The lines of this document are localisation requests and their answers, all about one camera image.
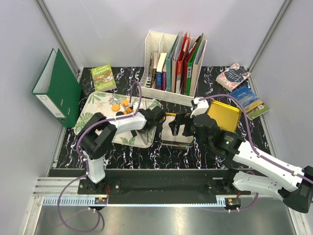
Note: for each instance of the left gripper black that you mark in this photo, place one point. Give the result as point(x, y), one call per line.
point(147, 110)

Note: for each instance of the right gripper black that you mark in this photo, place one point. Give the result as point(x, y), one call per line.
point(188, 120)

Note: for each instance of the gold cookie tin base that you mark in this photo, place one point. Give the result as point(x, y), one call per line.
point(180, 140)

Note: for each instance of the metal serving tongs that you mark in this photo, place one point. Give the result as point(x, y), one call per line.
point(144, 135)

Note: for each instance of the black sandwich cookie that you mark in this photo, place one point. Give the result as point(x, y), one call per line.
point(119, 113)

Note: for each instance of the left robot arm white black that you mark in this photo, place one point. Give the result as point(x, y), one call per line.
point(100, 131)

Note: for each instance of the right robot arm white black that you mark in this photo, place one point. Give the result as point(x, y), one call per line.
point(291, 184)

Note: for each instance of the white paper cup front left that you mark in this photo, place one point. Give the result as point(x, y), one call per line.
point(166, 134)

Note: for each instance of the orange round sandwich cookie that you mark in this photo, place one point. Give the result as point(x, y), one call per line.
point(125, 103)

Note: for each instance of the floral patterned serving tray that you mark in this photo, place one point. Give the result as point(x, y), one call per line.
point(101, 102)

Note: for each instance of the gold tin lid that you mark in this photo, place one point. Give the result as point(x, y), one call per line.
point(226, 116)

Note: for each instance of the white desk file organizer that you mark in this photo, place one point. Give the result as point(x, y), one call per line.
point(172, 66)

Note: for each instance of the green treehouse paperback book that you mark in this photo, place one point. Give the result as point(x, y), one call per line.
point(103, 78)

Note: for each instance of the floral cover paperback book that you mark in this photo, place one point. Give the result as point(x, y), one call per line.
point(233, 76)

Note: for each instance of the blue landscape cover book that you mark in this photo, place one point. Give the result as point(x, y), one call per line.
point(253, 105)

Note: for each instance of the green lever arch binder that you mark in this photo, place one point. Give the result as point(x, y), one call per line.
point(58, 89)

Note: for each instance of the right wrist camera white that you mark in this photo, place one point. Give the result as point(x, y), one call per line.
point(199, 106)

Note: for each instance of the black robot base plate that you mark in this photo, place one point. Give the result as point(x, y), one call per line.
point(145, 187)

